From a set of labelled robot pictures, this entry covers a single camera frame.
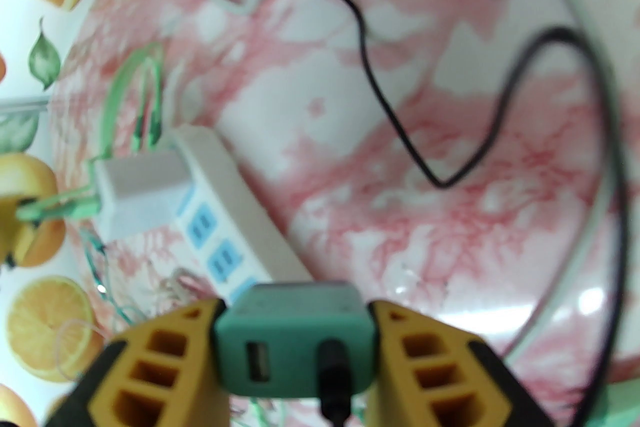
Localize light green usb cable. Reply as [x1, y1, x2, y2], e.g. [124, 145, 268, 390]
[15, 185, 103, 223]
[102, 42, 166, 155]

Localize thin black usb cable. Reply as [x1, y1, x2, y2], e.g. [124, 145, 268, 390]
[240, 0, 632, 427]

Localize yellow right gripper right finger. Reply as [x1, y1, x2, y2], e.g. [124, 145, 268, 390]
[367, 299, 557, 427]

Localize grey power strip cord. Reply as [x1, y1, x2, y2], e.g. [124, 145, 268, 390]
[500, 0, 621, 365]

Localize white usb charger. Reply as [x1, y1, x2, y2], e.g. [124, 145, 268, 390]
[92, 150, 193, 243]

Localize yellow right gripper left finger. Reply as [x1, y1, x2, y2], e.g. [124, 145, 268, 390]
[45, 298, 232, 427]

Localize teal dual-port usb charger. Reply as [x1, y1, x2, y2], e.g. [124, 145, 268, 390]
[214, 281, 378, 398]

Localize white power strip blue sockets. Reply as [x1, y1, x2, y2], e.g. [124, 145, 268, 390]
[165, 125, 313, 310]

